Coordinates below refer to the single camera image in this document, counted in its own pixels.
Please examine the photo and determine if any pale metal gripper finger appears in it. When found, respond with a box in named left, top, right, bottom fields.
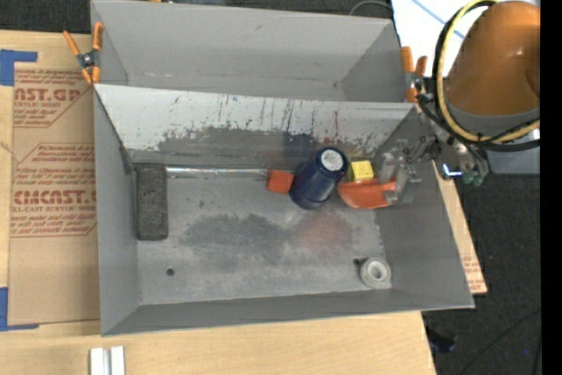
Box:
left=385, top=164, right=423, bottom=207
left=378, top=151, right=400, bottom=186

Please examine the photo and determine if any yellow cube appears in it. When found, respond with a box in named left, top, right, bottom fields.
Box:
left=345, top=160, right=375, bottom=184

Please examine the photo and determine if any orange curved plastic piece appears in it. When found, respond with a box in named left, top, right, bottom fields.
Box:
left=336, top=179, right=399, bottom=211

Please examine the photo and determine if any dark blue cup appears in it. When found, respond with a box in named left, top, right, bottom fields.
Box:
left=288, top=146, right=350, bottom=211

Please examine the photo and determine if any white tape roll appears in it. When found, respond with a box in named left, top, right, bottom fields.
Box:
left=358, top=256, right=393, bottom=291

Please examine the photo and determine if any grey metal bin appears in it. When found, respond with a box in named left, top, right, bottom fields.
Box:
left=90, top=0, right=476, bottom=337

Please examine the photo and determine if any silver rod with orange end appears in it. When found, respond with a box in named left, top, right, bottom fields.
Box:
left=165, top=166, right=296, bottom=195

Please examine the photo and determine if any dark green flat block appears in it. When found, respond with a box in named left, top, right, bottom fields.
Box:
left=133, top=163, right=170, bottom=242

